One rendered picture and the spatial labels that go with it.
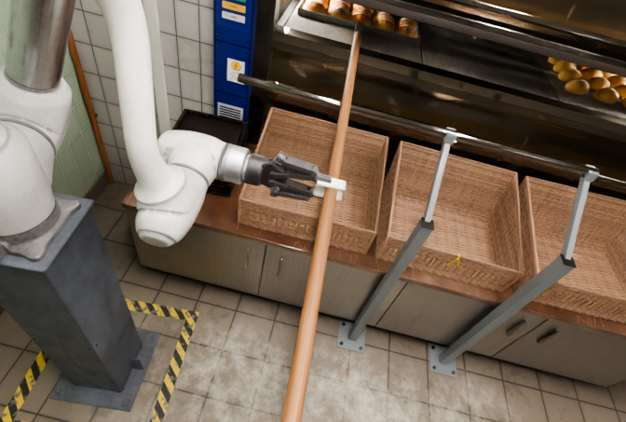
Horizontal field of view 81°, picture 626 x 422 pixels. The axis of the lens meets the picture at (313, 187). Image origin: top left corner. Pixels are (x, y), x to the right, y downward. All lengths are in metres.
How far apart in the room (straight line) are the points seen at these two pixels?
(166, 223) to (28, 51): 0.45
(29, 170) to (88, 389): 1.20
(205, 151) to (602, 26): 1.35
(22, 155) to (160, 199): 0.31
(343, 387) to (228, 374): 0.53
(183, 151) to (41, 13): 0.36
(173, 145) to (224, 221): 0.73
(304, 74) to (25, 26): 1.01
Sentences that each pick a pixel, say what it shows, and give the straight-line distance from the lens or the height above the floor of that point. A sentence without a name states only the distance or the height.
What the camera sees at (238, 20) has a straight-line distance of 1.58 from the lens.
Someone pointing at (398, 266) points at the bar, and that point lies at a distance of 1.43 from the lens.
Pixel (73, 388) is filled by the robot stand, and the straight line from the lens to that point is 1.97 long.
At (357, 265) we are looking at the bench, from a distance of 1.54.
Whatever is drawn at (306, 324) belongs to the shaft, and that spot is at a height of 1.21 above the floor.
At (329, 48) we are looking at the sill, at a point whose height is 1.17.
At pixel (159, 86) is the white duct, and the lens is 1.90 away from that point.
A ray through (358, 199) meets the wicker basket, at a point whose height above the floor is 0.59.
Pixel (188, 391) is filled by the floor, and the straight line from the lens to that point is 1.89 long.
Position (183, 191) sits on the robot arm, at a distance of 0.77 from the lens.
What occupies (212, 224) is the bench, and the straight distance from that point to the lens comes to 1.55.
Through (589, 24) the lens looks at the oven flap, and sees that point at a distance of 1.63.
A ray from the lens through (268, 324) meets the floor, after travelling 1.98.
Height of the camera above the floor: 1.82
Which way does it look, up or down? 45 degrees down
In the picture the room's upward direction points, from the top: 15 degrees clockwise
